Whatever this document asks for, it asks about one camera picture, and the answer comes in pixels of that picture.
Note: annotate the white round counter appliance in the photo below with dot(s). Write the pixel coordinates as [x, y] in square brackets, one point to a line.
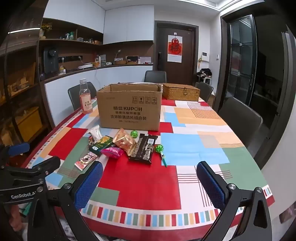
[85, 66]

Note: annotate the black snack packet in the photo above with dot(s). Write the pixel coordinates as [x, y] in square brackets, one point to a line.
[142, 150]

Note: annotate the woven wicker basket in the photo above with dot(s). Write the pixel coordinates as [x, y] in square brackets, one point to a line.
[180, 92]

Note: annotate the yellow flower bunch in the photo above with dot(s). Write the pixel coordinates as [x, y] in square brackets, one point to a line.
[47, 27]

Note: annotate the yellow storage bin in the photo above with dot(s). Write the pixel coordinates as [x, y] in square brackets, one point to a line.
[27, 124]

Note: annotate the white wall intercom panel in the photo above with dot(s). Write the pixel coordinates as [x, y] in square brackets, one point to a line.
[204, 56]

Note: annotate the small wicker tray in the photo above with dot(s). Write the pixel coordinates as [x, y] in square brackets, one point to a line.
[120, 62]

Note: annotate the pink snack packet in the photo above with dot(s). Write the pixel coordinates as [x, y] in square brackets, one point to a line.
[113, 152]

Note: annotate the green lollipop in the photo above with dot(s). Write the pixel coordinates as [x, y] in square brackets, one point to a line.
[159, 148]

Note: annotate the pink striped snack bar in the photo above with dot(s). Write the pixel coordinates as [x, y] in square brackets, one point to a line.
[84, 161]

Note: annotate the small red wrapped candy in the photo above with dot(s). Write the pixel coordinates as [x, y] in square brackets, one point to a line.
[91, 140]

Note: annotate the glass sliding door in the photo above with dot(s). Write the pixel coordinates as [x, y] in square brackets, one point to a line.
[240, 62]

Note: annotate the green snack packet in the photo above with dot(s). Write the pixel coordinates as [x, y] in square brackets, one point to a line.
[101, 144]

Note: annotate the stool with clothes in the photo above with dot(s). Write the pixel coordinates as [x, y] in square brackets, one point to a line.
[204, 74]

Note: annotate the orange snack packet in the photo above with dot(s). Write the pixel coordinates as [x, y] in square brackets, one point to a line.
[123, 140]

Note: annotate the colourful checked tablecloth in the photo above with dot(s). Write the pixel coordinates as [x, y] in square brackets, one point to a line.
[148, 185]

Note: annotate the pink drink bottle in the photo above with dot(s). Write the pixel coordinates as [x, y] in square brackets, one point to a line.
[86, 102]

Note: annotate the dark wooden door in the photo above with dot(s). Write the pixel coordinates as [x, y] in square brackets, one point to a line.
[187, 51]

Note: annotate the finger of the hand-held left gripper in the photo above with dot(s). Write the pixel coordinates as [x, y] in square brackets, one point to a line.
[19, 148]
[46, 164]

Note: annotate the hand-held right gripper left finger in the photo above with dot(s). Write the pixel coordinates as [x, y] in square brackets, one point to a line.
[89, 183]

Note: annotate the dark dining chair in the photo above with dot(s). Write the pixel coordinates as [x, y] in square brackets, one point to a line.
[205, 90]
[76, 95]
[155, 76]
[240, 122]

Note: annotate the green round candy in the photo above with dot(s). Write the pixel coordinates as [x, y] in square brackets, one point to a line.
[134, 133]

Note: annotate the red and white wall calendar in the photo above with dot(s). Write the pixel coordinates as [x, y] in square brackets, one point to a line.
[174, 48]

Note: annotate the white snack packet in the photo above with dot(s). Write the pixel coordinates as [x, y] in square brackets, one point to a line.
[96, 133]

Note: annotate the cardboard box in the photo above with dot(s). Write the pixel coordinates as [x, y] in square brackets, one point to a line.
[129, 109]

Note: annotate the black water dispenser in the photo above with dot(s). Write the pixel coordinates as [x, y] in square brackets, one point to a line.
[50, 60]

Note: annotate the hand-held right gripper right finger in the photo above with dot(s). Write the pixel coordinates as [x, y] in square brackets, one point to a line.
[209, 183]

